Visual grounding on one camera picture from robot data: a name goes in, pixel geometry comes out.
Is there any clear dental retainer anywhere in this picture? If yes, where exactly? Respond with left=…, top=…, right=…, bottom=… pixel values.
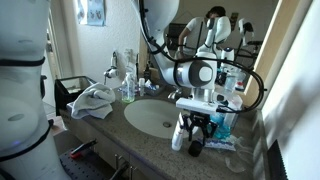
left=225, top=151, right=253, bottom=173

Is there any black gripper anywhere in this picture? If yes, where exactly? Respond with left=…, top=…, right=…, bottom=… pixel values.
left=182, top=112, right=218, bottom=147

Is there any blue mouthwash bottle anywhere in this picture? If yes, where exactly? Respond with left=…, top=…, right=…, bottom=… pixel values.
left=209, top=74, right=244, bottom=140

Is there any white oval sink basin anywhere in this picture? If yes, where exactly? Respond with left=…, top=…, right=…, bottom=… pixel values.
left=124, top=99, right=187, bottom=139

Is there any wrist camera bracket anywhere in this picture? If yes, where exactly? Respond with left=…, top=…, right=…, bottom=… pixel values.
left=176, top=98, right=218, bottom=114

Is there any black toiletries tray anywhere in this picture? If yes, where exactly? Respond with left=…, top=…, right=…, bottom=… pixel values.
left=145, top=80, right=165, bottom=96

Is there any small white bottle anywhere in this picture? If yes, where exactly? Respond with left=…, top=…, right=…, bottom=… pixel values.
left=139, top=78, right=145, bottom=97

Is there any white crumpled towel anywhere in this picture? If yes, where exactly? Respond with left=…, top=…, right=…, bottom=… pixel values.
left=67, top=83, right=115, bottom=119

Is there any white standing tube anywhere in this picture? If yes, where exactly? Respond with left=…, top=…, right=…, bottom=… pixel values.
left=171, top=114, right=184, bottom=151

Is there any wood framed mirror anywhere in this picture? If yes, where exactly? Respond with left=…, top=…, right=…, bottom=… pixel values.
left=139, top=0, right=315, bottom=109

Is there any blue contact lens blister strip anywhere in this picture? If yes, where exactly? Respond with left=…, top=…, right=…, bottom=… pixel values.
left=205, top=139, right=236, bottom=151

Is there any red black hand tool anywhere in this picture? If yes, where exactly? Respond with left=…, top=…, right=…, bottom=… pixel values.
left=70, top=139, right=97, bottom=159

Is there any clear green soap dispenser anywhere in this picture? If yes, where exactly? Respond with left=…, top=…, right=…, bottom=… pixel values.
left=121, top=72, right=135, bottom=103

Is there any black waste bin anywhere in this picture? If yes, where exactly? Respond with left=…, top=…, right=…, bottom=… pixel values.
left=54, top=76, right=95, bottom=105

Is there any black round cap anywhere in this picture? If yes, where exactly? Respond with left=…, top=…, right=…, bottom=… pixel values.
left=188, top=141, right=203, bottom=157

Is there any chrome faucet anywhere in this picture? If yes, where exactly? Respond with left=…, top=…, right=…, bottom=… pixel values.
left=168, top=87, right=182, bottom=100

